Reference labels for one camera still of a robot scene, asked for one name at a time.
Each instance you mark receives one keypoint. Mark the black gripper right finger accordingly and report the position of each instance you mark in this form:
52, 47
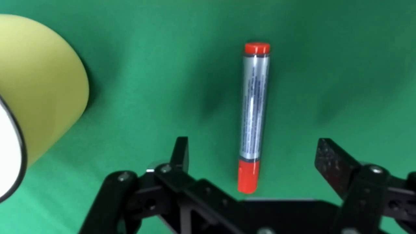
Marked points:
368, 195

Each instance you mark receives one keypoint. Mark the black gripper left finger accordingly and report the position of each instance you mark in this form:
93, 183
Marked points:
173, 186

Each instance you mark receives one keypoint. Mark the red marker with grey label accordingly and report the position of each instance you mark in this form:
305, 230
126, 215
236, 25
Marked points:
255, 108

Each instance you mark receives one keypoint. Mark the yellow enamel mug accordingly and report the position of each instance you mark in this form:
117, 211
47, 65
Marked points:
43, 86

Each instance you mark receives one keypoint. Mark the green tablecloth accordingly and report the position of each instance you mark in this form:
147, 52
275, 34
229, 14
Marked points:
151, 65

